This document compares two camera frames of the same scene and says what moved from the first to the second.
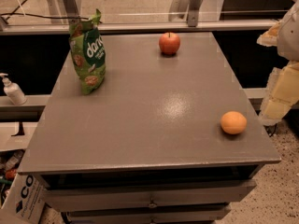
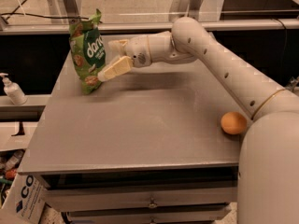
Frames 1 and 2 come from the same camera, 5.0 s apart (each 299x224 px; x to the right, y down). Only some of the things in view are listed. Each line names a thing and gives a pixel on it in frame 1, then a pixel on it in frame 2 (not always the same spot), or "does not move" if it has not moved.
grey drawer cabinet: x=169 y=137 does not move
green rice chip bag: x=87 y=49 does not move
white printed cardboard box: x=25 y=202 does not move
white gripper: x=290 y=35 → x=137 y=51
